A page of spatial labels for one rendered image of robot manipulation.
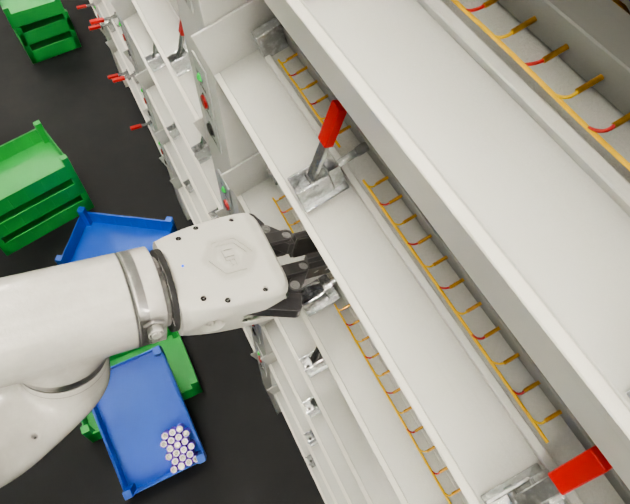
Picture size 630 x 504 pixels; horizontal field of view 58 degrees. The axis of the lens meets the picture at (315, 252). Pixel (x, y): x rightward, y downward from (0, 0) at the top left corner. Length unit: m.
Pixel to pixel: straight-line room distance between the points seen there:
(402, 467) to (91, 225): 1.53
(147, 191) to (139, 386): 0.72
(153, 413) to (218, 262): 1.06
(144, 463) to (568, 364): 1.39
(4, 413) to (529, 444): 0.41
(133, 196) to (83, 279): 1.51
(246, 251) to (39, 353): 0.19
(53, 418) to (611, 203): 0.46
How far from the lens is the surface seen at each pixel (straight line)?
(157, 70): 1.21
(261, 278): 0.50
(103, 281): 0.48
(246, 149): 0.67
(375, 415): 0.58
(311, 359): 0.78
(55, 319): 0.47
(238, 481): 1.52
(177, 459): 1.48
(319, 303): 0.62
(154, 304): 0.48
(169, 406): 1.53
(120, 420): 1.55
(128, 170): 2.06
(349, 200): 0.46
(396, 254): 0.43
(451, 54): 0.28
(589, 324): 0.22
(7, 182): 1.94
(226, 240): 0.52
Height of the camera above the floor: 1.48
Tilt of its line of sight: 57 degrees down
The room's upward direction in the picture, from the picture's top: straight up
